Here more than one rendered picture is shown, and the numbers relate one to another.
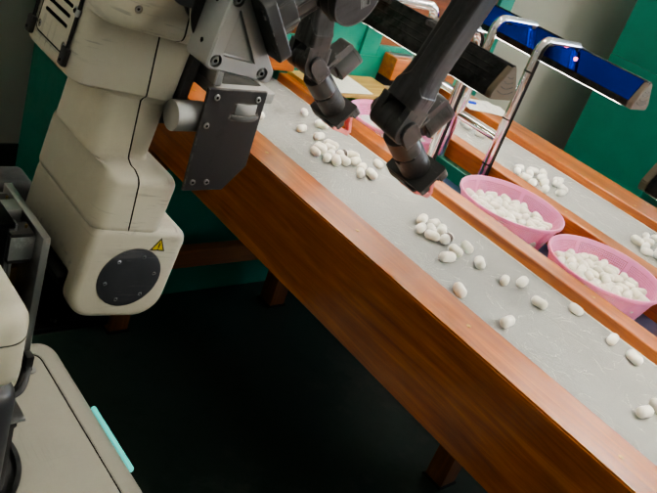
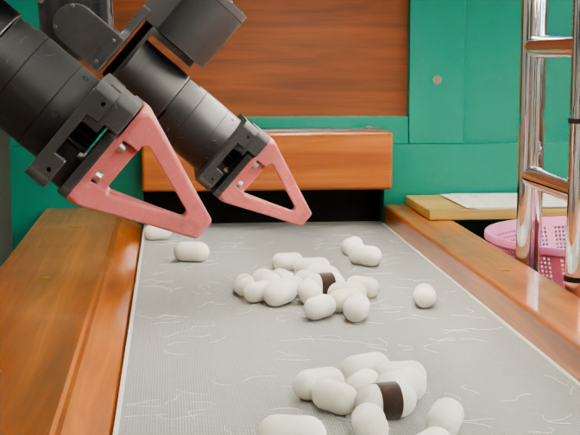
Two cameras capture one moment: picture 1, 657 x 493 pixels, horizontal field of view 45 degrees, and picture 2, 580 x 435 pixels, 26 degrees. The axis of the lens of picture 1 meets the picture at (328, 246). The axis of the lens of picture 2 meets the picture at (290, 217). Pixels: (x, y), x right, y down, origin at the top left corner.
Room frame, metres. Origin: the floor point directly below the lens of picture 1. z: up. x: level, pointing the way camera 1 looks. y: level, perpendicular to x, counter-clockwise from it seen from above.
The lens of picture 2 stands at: (0.96, -0.67, 0.96)
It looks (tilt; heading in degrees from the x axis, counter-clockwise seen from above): 8 degrees down; 43
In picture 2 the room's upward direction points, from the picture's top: straight up
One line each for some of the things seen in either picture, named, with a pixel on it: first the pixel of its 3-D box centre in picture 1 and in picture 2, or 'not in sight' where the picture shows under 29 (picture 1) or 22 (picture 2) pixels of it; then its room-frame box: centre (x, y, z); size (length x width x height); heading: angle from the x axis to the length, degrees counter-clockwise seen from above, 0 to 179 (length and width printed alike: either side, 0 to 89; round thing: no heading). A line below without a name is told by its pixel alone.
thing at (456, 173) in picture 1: (504, 107); not in sight; (2.16, -0.31, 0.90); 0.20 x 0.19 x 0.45; 48
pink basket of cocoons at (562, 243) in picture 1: (595, 284); not in sight; (1.65, -0.58, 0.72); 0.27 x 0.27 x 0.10
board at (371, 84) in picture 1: (346, 85); (551, 205); (2.28, 0.11, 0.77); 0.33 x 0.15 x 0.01; 138
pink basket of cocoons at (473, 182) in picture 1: (504, 218); not in sight; (1.84, -0.38, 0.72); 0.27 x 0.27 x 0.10
